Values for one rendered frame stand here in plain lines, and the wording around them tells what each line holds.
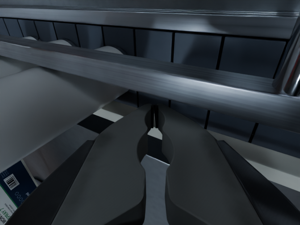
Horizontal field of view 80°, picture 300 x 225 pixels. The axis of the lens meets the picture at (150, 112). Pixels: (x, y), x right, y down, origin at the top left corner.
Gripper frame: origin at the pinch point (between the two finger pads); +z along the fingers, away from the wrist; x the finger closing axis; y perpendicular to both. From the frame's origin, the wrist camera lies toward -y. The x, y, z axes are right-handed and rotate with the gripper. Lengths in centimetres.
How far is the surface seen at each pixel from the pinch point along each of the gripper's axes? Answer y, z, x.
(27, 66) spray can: -0.8, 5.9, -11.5
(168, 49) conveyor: -2.3, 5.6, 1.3
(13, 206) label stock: 37, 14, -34
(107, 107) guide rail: 3.4, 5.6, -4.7
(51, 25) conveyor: -3.3, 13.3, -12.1
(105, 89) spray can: 0.4, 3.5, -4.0
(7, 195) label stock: 33, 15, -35
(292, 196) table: 14.0, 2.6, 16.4
